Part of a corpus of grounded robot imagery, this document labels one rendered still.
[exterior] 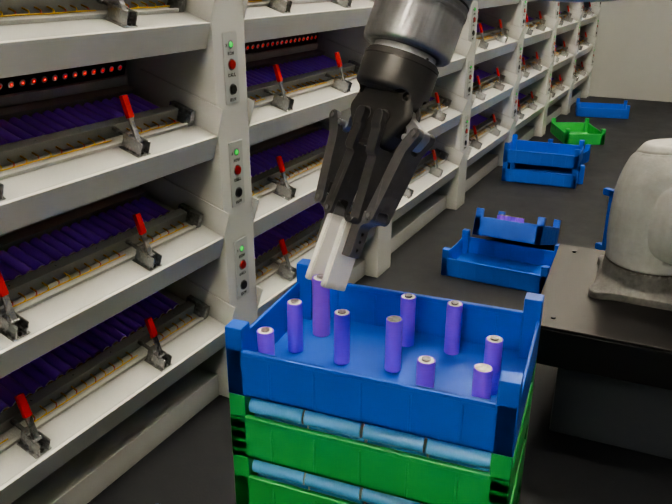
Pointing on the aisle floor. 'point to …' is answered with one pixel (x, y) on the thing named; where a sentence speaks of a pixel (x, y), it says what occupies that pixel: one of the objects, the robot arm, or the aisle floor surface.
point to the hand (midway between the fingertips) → (336, 252)
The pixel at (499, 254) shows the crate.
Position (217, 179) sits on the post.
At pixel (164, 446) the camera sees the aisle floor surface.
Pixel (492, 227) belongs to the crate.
